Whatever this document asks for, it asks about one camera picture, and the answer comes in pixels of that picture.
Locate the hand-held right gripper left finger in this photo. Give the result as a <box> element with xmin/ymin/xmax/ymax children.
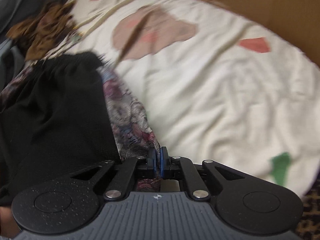
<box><xmin>67</xmin><ymin>147</ymin><xmax>158</xmax><ymax>200</ymax></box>

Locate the bear print black garment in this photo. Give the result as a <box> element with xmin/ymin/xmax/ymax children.
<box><xmin>0</xmin><ymin>52</ymin><xmax>160</xmax><ymax>207</ymax></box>

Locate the leopard print cloth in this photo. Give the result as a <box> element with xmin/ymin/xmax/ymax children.
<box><xmin>297</xmin><ymin>187</ymin><xmax>320</xmax><ymax>240</ymax></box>

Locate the brown garment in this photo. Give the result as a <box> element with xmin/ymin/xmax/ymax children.
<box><xmin>7</xmin><ymin>2</ymin><xmax>78</xmax><ymax>61</ymax></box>

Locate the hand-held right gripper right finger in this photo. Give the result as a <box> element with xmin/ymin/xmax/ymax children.
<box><xmin>160</xmin><ymin>147</ymin><xmax>250</xmax><ymax>201</ymax></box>

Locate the printed bear blanket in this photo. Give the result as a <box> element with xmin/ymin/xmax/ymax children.
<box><xmin>42</xmin><ymin>0</ymin><xmax>320</xmax><ymax>200</ymax></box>

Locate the flattened cardboard box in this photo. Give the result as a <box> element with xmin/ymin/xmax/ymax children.
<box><xmin>150</xmin><ymin>0</ymin><xmax>320</xmax><ymax>67</ymax></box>

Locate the grey-blue sweatshirt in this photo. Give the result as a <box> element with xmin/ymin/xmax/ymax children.
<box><xmin>0</xmin><ymin>39</ymin><xmax>25</xmax><ymax>80</ymax></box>

